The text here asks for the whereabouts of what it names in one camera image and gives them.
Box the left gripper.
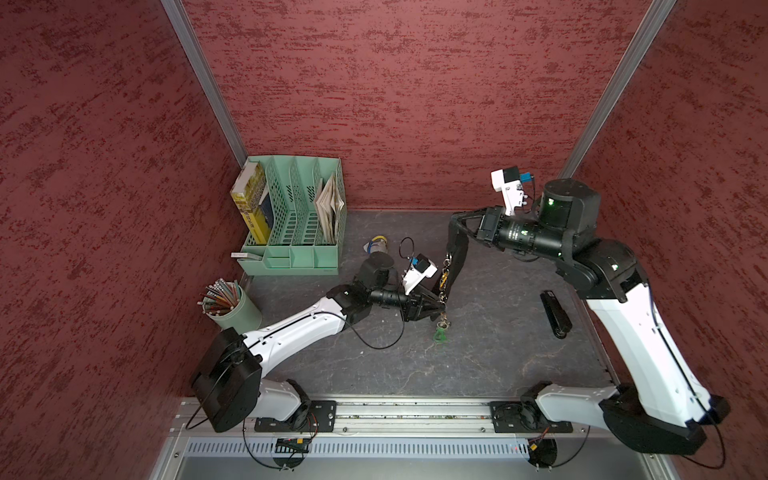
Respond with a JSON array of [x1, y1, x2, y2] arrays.
[[369, 282, 445, 322]]

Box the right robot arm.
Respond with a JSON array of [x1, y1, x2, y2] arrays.
[[436, 178, 730, 456]]

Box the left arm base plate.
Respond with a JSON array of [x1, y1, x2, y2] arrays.
[[254, 400, 338, 434]]

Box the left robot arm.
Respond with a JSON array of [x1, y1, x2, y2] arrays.
[[192, 252, 445, 433]]

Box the black stapler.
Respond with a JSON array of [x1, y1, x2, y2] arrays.
[[540, 290, 573, 339]]

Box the green pencil cup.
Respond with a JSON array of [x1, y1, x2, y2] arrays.
[[197, 278, 262, 334]]

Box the yellow book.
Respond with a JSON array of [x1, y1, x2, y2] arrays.
[[230, 161, 271, 245]]

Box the black fabric bag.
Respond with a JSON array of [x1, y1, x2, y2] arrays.
[[440, 219, 469, 301]]

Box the green desk file organizer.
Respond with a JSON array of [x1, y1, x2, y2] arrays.
[[237, 155, 347, 277]]

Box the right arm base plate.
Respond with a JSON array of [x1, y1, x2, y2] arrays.
[[489, 401, 573, 434]]

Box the folded papers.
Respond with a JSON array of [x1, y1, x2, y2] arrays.
[[314, 174, 345, 244]]

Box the blue yellow toy charm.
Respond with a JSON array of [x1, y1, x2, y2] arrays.
[[363, 235, 389, 255]]

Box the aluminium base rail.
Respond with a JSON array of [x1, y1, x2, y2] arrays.
[[170, 395, 658, 439]]

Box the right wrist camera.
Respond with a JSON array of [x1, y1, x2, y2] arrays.
[[490, 166, 535, 216]]

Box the green strap keychain charm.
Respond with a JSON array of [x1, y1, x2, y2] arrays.
[[433, 314, 451, 344]]

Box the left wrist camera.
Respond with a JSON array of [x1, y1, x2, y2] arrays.
[[402, 254, 437, 295]]

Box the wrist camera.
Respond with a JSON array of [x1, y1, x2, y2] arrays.
[[402, 254, 437, 295], [490, 166, 535, 216]]

